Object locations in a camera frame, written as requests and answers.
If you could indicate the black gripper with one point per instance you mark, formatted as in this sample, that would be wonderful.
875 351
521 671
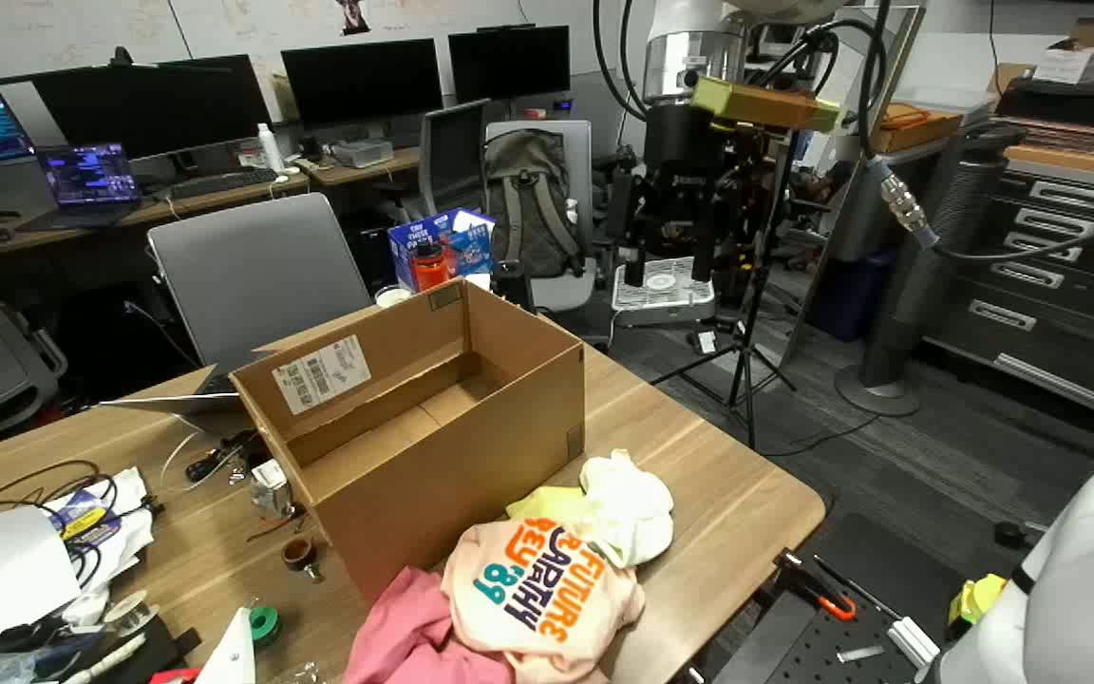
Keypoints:
684 139

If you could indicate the light green fluffy towel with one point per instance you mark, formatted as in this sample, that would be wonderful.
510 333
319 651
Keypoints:
630 506

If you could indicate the peach printed t-shirt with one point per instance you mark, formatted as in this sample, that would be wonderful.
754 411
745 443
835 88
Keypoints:
532 594

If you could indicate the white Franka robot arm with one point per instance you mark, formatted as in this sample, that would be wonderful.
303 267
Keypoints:
1090 571

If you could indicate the brown cardboard box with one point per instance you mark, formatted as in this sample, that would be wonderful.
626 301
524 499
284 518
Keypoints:
446 480

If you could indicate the small white box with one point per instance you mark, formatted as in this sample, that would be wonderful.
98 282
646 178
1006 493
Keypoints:
1079 63

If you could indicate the white flat device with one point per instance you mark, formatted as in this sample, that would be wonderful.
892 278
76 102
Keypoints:
661 299

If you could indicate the black tripod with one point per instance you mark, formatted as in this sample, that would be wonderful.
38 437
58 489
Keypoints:
757 290

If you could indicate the olive grey backpack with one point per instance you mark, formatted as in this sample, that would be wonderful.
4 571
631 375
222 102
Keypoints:
532 201

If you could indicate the dark blue bin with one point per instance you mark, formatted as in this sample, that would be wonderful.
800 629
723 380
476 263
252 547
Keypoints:
850 299

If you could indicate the blue printed package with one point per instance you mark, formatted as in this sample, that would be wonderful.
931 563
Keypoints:
470 239

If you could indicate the red bottle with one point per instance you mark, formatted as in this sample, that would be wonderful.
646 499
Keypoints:
431 267

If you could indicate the black computer monitor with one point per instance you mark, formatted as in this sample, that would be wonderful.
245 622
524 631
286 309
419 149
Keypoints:
510 63
362 82
153 109

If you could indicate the yellow cloth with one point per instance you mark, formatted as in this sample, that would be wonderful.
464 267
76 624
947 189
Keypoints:
550 501

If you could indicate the orange black hand tool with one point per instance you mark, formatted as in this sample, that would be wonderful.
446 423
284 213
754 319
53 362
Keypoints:
826 598

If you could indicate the dark grey drawer cabinet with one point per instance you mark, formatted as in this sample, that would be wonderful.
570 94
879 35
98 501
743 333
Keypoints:
1079 290

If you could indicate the black perforated robot table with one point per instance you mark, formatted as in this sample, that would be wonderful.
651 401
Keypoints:
776 648

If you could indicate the white bottle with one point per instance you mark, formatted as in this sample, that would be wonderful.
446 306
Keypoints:
271 147

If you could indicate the light grey office chair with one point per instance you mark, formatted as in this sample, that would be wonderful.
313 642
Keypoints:
257 272

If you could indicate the black printer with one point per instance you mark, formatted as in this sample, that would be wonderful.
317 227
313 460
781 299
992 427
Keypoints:
1074 101

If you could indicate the small white block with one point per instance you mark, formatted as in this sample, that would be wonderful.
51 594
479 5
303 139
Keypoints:
913 642

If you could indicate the yellow-green small part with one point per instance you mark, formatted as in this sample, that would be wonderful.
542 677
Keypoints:
979 598

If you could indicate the long wooden desk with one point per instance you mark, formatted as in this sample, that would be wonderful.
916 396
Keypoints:
212 200

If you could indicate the small silver object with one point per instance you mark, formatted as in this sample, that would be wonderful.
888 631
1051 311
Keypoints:
271 480

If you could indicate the pink cloth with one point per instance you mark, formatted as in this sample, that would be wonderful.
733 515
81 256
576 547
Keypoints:
399 631

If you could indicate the brown tape roll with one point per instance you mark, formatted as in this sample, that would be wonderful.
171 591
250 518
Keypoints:
299 551

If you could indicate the black pliers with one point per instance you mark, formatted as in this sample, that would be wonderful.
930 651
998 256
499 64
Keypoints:
219 457

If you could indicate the green tape roll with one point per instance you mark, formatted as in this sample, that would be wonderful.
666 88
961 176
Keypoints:
265 624

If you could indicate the laptop with purple screen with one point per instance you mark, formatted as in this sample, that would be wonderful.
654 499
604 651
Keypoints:
90 176

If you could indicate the white triangular paper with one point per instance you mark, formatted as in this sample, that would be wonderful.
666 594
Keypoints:
228 660

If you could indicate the white papers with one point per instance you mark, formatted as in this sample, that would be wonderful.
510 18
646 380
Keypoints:
113 532

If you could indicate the grey round pedestal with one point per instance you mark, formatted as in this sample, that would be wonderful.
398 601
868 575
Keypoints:
930 290

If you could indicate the large wall whiteboard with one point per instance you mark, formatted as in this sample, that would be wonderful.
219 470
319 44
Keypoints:
65 25

